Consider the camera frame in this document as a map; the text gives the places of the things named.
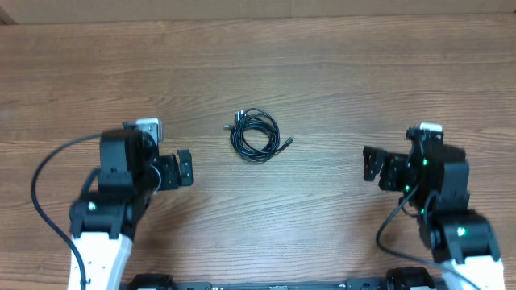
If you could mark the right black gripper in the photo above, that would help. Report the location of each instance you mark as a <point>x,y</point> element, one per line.
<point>393,164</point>

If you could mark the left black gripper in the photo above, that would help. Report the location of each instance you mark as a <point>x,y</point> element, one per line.
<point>171,179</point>

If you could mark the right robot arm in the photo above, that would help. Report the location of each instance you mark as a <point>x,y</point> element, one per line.
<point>433,178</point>

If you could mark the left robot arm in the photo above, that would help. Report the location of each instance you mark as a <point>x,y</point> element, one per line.
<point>114,198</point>

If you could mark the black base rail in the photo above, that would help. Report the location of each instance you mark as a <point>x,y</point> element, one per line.
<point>396,278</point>

